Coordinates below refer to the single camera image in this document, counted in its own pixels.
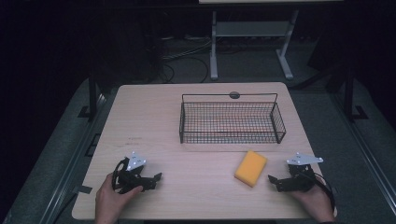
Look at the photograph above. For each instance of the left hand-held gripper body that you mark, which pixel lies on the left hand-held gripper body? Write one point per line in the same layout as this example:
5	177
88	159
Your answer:
130	179

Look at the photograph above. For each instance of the white metal stand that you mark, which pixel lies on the white metal stand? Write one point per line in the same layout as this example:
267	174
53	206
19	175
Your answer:
252	29

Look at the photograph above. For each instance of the grey tape piece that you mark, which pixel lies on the grey tape piece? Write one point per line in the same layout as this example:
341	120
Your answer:
82	188

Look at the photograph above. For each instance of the yellow sponge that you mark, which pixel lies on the yellow sponge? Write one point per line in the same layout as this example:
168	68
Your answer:
251	168

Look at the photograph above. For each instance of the person's right hand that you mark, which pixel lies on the person's right hand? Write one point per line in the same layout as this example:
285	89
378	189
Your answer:
319	202

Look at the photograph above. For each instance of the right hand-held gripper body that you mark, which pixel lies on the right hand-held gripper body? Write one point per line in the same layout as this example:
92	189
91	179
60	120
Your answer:
300	180

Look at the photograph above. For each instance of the person's left hand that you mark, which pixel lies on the person's left hand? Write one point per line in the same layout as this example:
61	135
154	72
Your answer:
107	202

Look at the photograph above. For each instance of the metal floor rail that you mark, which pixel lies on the metal floor rail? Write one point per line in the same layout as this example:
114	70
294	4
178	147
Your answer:
367	155
73	161

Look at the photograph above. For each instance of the black upright post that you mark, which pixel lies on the black upright post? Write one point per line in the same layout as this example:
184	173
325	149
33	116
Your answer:
350	93
92	96

